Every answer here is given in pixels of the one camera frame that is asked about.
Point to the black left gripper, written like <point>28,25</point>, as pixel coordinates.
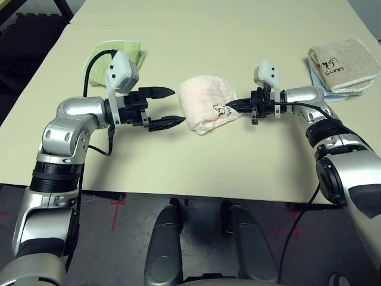
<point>134,110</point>

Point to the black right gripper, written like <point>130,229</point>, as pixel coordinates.
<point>262,104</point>

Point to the pink terry towel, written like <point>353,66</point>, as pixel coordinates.
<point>202,98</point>

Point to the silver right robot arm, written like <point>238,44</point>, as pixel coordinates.
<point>303,95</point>

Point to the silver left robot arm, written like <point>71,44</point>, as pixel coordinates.
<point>74,107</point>

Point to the folded green towel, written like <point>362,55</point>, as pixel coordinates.
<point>125,47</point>

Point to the folded light blue towel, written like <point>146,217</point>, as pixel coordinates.
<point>334,96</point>

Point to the folded beige towel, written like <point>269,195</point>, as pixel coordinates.
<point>348,62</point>

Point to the grey robot left leg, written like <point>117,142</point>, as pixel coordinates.
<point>163,238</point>

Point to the black foam floor mats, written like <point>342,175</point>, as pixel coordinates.
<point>26,44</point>

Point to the grey robot torso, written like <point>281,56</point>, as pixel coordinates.
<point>214,281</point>

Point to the grey round floor object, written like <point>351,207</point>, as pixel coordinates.
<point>339,280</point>

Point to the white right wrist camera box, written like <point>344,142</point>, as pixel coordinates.
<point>268,71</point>

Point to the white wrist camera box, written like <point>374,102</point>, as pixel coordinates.
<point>120,70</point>
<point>268,71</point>

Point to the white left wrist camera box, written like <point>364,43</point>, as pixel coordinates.
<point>120,70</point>

